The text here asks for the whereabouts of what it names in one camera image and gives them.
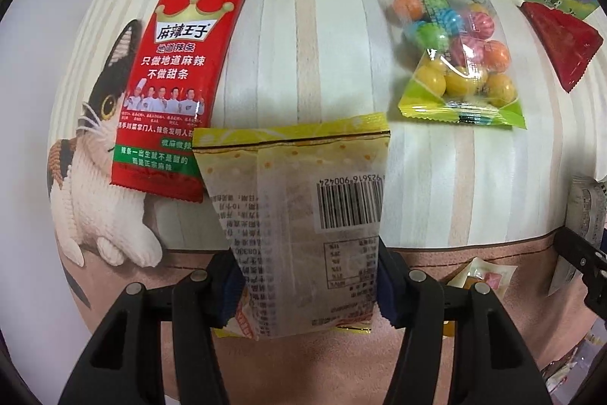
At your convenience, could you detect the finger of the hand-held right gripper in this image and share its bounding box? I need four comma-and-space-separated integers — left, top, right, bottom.
554, 226, 607, 320

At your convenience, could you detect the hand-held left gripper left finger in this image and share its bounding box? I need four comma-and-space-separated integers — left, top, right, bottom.
57, 251, 247, 405

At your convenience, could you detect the cat printed blanket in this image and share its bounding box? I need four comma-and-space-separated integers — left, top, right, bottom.
47, 0, 607, 405

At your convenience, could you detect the clear packet with brown egg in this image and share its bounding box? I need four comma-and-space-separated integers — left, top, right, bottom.
446, 257, 515, 292

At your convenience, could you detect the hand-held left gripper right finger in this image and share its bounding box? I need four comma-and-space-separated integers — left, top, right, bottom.
377, 239, 553, 405

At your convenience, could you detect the red triangular packet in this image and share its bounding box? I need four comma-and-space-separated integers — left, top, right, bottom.
519, 1, 605, 93

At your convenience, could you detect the colourful candy ball bag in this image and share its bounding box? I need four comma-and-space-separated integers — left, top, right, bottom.
374, 0, 527, 129

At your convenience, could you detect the red spicy strip packet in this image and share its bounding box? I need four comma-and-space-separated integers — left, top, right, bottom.
110, 0, 257, 203

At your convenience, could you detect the grey and white snack packet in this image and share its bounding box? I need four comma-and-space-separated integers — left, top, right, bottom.
547, 175, 607, 298

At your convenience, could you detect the yellow cracker packet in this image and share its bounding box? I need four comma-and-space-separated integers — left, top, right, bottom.
192, 113, 392, 342

